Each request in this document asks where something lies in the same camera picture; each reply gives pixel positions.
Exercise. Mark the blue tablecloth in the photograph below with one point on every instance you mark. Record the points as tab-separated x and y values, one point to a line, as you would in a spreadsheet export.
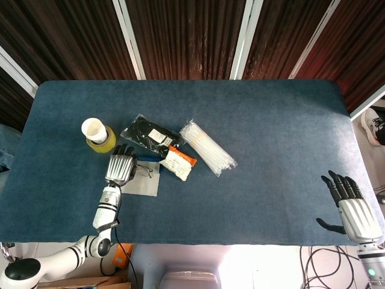
255	135

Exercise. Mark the black wire eyeglasses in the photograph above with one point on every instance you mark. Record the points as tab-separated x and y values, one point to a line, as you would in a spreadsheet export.
146	171

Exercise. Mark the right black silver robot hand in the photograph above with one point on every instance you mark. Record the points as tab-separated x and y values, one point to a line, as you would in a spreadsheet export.
359	219

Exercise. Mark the white orange packet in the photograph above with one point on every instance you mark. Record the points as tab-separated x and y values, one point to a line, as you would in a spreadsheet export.
177	165

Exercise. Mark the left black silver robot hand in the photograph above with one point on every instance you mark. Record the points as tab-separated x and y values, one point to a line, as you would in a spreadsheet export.
120	168

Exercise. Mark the white paper cup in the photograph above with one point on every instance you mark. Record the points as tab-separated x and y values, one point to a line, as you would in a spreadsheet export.
93	128

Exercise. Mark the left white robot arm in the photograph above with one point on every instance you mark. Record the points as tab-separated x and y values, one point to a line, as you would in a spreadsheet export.
106	207

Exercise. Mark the white metal partition post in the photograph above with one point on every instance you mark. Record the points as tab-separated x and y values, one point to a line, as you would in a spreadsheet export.
370	105
129	39
245	39
314	39
15	73

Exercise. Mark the white black sneaker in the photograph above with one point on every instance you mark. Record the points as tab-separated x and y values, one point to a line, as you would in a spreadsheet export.
371	123

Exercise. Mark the white robot body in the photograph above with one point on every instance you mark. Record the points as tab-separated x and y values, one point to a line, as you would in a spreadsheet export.
189	280

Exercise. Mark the dark brown pleated curtain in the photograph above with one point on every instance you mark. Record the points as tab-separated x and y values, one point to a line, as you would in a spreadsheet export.
186	36

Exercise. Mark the brown cardboard box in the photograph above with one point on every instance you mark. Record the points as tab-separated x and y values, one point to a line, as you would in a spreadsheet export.
90	283

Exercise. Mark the orange device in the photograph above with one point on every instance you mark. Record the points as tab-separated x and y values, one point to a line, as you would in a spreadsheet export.
127	251

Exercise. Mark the yellow tape roll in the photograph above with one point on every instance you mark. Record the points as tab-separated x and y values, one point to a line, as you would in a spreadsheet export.
109	143

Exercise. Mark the black item in clear bag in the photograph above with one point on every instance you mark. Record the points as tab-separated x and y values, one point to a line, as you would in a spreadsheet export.
144	129

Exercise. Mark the silver metal hook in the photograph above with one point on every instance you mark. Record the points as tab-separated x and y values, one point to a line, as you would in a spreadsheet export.
4	250

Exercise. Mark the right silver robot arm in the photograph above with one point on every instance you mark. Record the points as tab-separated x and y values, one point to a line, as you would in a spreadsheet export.
371	262

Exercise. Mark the clear straws bundle in bag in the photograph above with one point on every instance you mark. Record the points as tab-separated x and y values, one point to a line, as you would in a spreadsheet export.
204	144

